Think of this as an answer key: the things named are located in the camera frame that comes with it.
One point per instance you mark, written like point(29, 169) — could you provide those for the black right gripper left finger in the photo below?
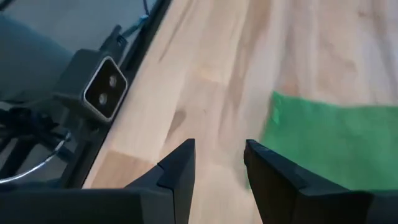
point(174, 186)

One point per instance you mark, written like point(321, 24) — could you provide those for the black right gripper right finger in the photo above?
point(280, 193)

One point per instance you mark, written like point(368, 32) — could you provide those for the green elastic bandage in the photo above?
point(335, 143)

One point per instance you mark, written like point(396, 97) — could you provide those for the grey table-level camera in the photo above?
point(102, 87)

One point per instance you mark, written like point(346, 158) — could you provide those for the black aluminium table frame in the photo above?
point(146, 37)

